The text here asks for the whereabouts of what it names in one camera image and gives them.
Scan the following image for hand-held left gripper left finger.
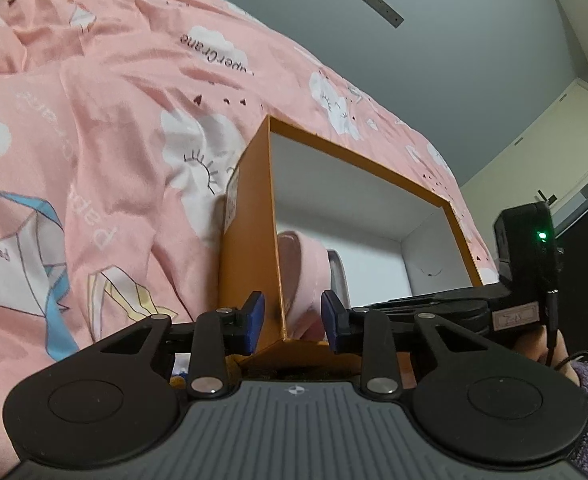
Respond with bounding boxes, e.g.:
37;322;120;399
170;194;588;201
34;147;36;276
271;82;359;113
91;290;266;398

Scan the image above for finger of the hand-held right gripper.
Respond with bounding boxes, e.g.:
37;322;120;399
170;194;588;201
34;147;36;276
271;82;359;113
369;283;516;307
348;302;494;337

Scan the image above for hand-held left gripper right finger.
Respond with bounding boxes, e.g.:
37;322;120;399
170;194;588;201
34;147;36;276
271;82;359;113
320;289;505;397

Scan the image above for orange cardboard box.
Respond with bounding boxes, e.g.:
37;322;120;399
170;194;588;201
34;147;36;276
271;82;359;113
218;114;485;377

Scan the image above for person's right hand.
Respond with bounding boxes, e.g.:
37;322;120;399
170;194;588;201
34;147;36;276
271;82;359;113
513;326;581;386

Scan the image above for grey flat item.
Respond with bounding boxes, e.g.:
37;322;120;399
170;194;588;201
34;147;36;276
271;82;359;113
326;249;351;307

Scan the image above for cream door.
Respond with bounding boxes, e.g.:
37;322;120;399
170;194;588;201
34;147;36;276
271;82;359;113
460;79;588;233

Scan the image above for pink printed blanket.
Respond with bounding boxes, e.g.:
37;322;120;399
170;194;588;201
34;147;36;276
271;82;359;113
0;0;500;467

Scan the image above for grey perforated metal strip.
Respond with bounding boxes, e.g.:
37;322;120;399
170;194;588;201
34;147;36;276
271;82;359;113
349;0;405;29

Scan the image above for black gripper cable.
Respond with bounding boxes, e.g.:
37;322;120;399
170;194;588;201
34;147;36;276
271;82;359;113
544;287;588;373

